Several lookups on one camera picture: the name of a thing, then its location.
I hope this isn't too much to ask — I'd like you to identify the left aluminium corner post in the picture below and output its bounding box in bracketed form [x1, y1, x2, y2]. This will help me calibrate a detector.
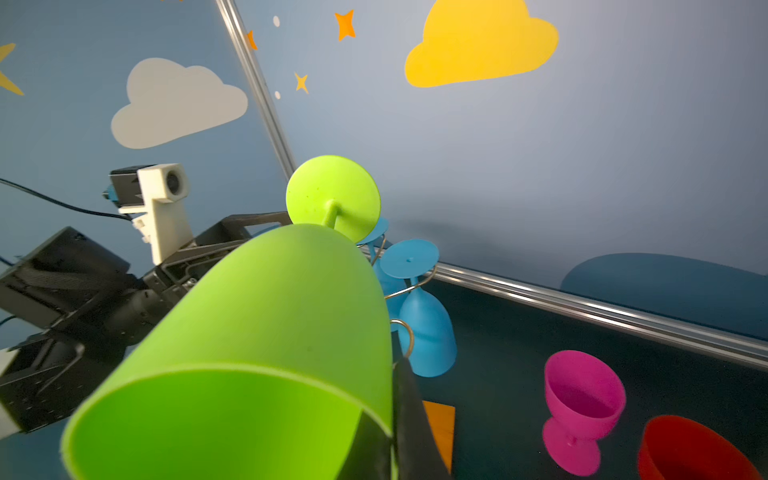
[216, 0, 297, 179]

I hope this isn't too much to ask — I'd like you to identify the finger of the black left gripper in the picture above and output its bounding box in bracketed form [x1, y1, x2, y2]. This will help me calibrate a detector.
[160, 211, 292, 270]

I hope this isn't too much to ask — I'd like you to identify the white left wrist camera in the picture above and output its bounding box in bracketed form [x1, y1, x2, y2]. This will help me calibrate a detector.
[105, 163, 193, 265]

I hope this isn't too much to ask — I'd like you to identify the orange wooden rack base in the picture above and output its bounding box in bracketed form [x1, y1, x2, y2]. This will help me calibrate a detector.
[423, 401, 456, 473]

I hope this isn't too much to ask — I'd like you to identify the blue wine glass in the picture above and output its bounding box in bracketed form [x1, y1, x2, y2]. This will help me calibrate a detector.
[357, 218, 406, 319]
[379, 238, 458, 379]

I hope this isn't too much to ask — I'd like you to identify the left blue wine glass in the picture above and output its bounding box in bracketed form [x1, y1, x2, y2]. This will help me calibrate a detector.
[357, 218, 406, 319]

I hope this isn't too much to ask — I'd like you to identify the red wine glass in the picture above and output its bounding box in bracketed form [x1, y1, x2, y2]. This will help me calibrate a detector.
[637, 415, 762, 479]

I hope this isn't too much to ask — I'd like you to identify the right blue wine glass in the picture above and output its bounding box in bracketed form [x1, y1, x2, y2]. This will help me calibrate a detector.
[379, 238, 458, 379]

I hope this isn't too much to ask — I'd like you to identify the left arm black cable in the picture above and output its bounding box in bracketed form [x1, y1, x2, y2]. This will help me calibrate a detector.
[0, 177, 134, 223]

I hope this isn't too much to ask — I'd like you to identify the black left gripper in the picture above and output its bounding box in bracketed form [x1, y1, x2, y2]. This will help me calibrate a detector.
[1, 264, 178, 434]

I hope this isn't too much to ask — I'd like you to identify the green wine glass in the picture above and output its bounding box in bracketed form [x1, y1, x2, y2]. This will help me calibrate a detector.
[61, 155, 393, 479]

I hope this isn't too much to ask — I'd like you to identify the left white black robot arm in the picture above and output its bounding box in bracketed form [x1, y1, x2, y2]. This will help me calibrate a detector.
[1, 212, 291, 438]

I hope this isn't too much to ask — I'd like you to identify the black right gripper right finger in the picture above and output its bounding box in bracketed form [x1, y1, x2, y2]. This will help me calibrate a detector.
[393, 358, 452, 480]

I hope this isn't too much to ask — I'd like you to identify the gold wire glass rack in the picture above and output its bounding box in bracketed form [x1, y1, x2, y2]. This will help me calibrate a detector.
[357, 233, 439, 361]

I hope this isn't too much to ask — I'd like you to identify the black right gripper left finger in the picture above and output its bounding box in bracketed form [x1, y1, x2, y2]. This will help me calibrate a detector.
[337, 412, 393, 480]

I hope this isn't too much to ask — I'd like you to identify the pink wine glass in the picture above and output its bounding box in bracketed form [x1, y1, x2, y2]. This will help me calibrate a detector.
[542, 350, 627, 477]

